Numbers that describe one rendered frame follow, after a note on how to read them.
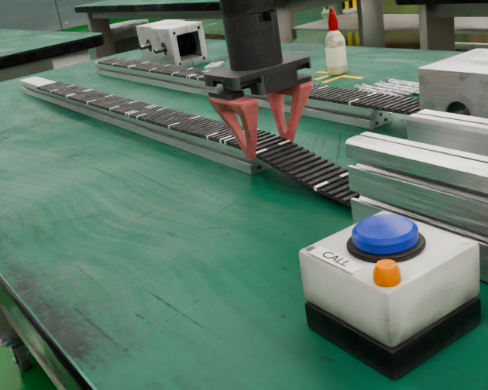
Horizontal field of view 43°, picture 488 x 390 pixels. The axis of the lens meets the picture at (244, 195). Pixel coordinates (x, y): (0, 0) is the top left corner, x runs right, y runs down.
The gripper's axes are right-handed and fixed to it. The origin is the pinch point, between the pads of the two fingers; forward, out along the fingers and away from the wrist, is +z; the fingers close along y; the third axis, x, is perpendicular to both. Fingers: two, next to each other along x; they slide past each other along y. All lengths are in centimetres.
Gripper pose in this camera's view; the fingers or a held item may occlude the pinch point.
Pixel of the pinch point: (268, 145)
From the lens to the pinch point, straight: 70.8
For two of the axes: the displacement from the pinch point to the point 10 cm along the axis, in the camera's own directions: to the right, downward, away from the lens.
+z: 1.5, 9.2, 3.7
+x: -5.6, -2.3, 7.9
